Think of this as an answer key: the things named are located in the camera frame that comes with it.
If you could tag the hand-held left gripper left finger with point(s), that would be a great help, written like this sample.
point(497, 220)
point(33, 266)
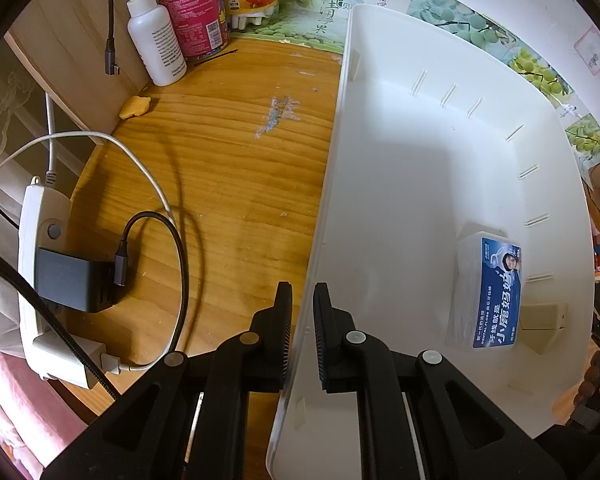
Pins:
point(283, 340)

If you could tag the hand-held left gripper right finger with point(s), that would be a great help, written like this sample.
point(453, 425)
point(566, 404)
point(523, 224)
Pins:
point(321, 345)

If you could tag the white plastic storage bin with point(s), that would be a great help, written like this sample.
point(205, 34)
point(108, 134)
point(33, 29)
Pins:
point(430, 185)

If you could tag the blue label dental floss box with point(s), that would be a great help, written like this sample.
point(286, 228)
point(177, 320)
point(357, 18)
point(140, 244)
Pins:
point(485, 290)

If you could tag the white charger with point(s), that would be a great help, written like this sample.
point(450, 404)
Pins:
point(67, 360)

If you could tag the black charger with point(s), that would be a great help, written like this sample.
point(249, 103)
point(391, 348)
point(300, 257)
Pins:
point(75, 280)

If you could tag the white power strip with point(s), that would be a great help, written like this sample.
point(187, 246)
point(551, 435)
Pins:
point(32, 240)

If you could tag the yellow putty lump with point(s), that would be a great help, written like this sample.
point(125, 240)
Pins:
point(135, 107)

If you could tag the pink blanket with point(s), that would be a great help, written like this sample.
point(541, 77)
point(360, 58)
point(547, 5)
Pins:
point(10, 400)

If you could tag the black hairpin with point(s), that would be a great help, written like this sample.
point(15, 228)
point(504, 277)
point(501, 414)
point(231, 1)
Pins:
point(215, 57)

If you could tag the white spray bottle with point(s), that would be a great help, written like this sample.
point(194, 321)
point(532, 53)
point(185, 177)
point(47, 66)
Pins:
point(155, 40)

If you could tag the red printed can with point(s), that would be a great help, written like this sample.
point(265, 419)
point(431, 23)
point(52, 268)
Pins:
point(195, 20)

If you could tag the white lace curtain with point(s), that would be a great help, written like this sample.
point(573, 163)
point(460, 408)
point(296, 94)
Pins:
point(10, 110)

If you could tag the wooden desk side panel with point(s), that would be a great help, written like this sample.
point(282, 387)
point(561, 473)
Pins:
point(70, 25)

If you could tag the pink framed wall sticker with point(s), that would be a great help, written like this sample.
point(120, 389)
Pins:
point(592, 52)

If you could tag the grape print wall paper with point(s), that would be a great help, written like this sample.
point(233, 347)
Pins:
point(300, 20)

